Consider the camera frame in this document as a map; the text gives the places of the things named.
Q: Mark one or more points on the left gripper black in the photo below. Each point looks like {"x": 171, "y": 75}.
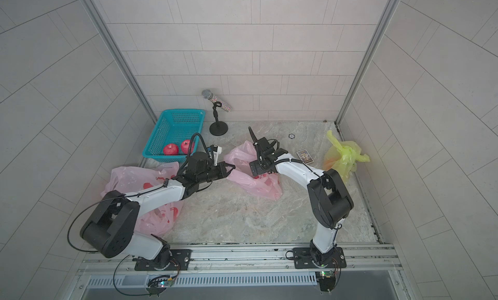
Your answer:
{"x": 221, "y": 169}

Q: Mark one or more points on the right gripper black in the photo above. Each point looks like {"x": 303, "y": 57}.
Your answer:
{"x": 260, "y": 168}

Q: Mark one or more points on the red apple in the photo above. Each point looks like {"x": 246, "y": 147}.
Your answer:
{"x": 187, "y": 147}
{"x": 171, "y": 150}

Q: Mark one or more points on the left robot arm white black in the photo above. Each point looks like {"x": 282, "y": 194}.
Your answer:
{"x": 110, "y": 227}

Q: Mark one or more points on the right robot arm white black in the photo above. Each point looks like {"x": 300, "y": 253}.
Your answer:
{"x": 330, "y": 201}

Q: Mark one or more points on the yellow-green plastic bag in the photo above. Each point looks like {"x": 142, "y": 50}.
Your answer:
{"x": 343, "y": 157}

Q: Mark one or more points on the playing card deck box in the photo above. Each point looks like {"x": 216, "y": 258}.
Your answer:
{"x": 305, "y": 156}

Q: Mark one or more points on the microphone on black stand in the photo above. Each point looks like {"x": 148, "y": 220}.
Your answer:
{"x": 218, "y": 128}

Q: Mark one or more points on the teal plastic basket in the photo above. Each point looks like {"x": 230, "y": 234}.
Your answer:
{"x": 173, "y": 127}

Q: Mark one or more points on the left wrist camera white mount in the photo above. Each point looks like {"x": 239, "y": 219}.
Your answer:
{"x": 215, "y": 151}

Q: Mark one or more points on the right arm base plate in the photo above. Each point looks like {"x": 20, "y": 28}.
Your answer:
{"x": 306, "y": 258}

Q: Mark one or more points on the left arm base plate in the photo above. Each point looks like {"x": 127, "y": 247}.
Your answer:
{"x": 167, "y": 260}

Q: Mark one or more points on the right circuit board with cables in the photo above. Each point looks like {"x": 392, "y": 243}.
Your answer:
{"x": 326, "y": 280}

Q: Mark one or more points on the circuit board with cables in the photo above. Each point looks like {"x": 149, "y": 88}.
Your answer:
{"x": 158, "y": 285}
{"x": 326, "y": 280}

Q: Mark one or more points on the left circuit board with cables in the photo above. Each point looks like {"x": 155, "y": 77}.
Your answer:
{"x": 158, "y": 285}

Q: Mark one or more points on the aluminium rail frame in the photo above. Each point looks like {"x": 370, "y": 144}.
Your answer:
{"x": 371, "y": 267}

